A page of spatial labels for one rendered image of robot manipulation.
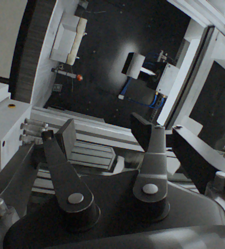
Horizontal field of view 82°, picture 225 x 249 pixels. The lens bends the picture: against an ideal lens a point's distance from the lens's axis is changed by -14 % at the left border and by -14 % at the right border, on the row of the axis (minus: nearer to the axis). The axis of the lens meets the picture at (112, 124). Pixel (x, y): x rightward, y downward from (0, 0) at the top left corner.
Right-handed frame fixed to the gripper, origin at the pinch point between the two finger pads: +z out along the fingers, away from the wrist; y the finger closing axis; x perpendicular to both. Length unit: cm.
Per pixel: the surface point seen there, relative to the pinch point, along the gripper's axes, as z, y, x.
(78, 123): 17.5, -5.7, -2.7
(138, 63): 35.1, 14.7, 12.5
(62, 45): 31.2, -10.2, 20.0
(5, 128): -2.3, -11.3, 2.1
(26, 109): 4.8, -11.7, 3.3
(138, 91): 64, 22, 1
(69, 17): 22.4, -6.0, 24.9
